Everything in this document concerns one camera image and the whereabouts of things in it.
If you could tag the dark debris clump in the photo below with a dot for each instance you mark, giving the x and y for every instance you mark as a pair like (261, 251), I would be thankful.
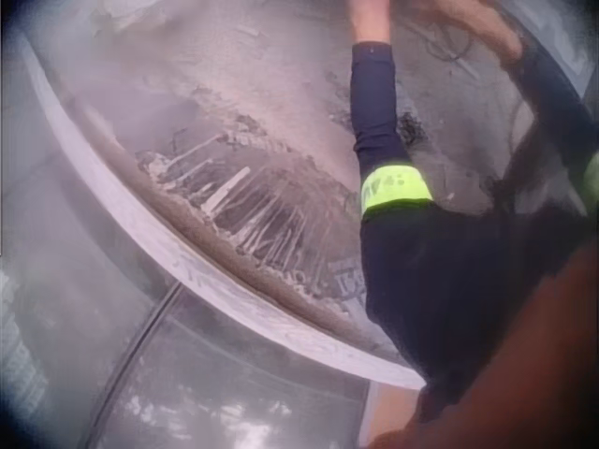
(413, 128)

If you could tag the glass window pane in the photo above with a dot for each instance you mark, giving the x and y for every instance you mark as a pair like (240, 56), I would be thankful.
(224, 374)

